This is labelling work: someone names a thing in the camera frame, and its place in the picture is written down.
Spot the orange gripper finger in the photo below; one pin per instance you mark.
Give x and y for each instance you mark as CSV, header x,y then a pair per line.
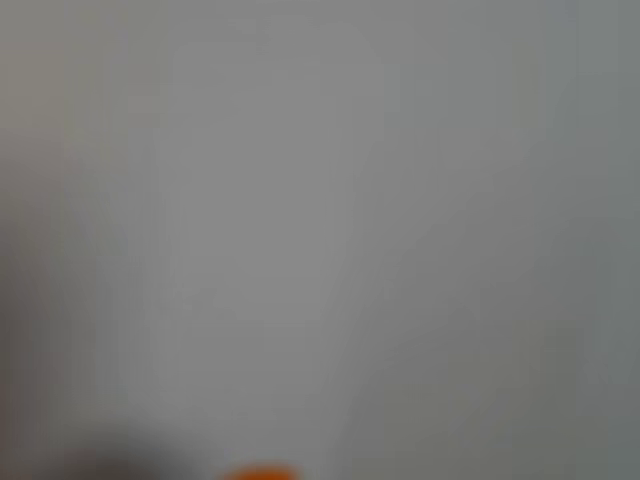
x,y
260,473

